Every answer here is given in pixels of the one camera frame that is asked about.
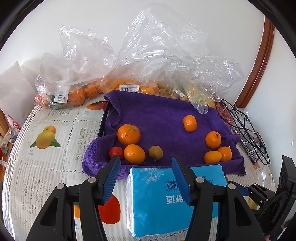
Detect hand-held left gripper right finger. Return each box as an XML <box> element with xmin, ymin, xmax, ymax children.
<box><xmin>171</xmin><ymin>155</ymin><xmax>265</xmax><ymax>241</ymax></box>

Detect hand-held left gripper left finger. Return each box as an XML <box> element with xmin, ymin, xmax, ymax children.
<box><xmin>25</xmin><ymin>155</ymin><xmax>122</xmax><ymax>241</ymax></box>

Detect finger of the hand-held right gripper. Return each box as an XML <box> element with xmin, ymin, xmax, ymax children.
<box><xmin>228</xmin><ymin>181</ymin><xmax>275</xmax><ymax>209</ymax></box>

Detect small red fruit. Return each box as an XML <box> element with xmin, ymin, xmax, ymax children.
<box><xmin>109</xmin><ymin>147</ymin><xmax>124</xmax><ymax>160</ymax></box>

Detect blue tissue pack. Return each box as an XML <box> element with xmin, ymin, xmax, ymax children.
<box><xmin>126</xmin><ymin>164</ymin><xmax>228</xmax><ymax>238</ymax></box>

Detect tangerine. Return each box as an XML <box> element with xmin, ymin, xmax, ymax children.
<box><xmin>205</xmin><ymin>131</ymin><xmax>222</xmax><ymax>149</ymax></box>
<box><xmin>123</xmin><ymin>144</ymin><xmax>146</xmax><ymax>165</ymax></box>
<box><xmin>217</xmin><ymin>146</ymin><xmax>233</xmax><ymax>162</ymax></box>
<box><xmin>183</xmin><ymin>115</ymin><xmax>198</xmax><ymax>133</ymax></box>
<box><xmin>117</xmin><ymin>124</ymin><xmax>141</xmax><ymax>146</ymax></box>
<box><xmin>204</xmin><ymin>151</ymin><xmax>222</xmax><ymax>164</ymax></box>

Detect brown kiwi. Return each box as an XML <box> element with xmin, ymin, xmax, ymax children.
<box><xmin>148</xmin><ymin>146</ymin><xmax>163</xmax><ymax>161</ymax></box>

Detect black tray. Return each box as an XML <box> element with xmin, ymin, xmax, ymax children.
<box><xmin>97</xmin><ymin>102</ymin><xmax>110</xmax><ymax>139</ymax></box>

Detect grey checked cloth package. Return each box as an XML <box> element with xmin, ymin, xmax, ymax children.
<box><xmin>233</xmin><ymin>130</ymin><xmax>262</xmax><ymax>163</ymax></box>

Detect fruit print tablecloth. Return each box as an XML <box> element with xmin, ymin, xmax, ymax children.
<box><xmin>0</xmin><ymin>93</ymin><xmax>278</xmax><ymax>241</ymax></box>

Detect purple towel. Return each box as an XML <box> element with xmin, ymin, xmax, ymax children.
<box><xmin>82</xmin><ymin>90</ymin><xmax>246</xmax><ymax>181</ymax></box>

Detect clear bag of red fruit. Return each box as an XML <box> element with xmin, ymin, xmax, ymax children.
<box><xmin>215</xmin><ymin>101</ymin><xmax>233</xmax><ymax>127</ymax></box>

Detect clear bag of brown nuts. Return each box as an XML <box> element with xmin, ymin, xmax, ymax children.
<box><xmin>158</xmin><ymin>86</ymin><xmax>189</xmax><ymax>102</ymax></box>

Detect clear bag of yellow fruit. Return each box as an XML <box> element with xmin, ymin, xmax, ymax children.
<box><xmin>162</xmin><ymin>54</ymin><xmax>245</xmax><ymax>114</ymax></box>

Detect clear bag of tangerines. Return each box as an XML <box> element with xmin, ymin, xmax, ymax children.
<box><xmin>34</xmin><ymin>25</ymin><xmax>111</xmax><ymax>110</ymax></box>

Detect red box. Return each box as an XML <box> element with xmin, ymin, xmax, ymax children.
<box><xmin>8</xmin><ymin>115</ymin><xmax>22</xmax><ymax>131</ymax></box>

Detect wooden chair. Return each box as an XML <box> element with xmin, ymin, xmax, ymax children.
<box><xmin>0</xmin><ymin>108</ymin><xmax>11</xmax><ymax>142</ymax></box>

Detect large clear bag of oranges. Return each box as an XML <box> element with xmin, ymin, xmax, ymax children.
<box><xmin>101</xmin><ymin>5</ymin><xmax>208</xmax><ymax>99</ymax></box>

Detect black wire basket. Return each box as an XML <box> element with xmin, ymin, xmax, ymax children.
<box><xmin>218</xmin><ymin>98</ymin><xmax>271</xmax><ymax>165</ymax></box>

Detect brown wooden door frame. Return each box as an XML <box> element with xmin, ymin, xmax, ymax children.
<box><xmin>233</xmin><ymin>16</ymin><xmax>275</xmax><ymax>109</ymax></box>

